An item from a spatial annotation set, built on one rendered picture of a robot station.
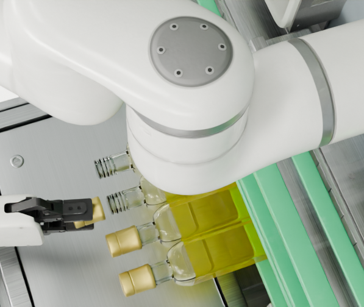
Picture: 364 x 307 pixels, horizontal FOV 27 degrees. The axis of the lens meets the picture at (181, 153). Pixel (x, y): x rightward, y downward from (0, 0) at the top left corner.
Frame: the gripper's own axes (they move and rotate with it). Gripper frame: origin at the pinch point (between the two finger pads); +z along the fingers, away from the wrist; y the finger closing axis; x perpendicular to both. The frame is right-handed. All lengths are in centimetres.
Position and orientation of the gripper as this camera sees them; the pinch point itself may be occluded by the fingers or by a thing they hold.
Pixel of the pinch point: (78, 215)
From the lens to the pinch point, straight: 109.9
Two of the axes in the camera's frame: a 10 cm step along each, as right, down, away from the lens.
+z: 9.9, -0.6, 1.0
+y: 0.7, -3.9, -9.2
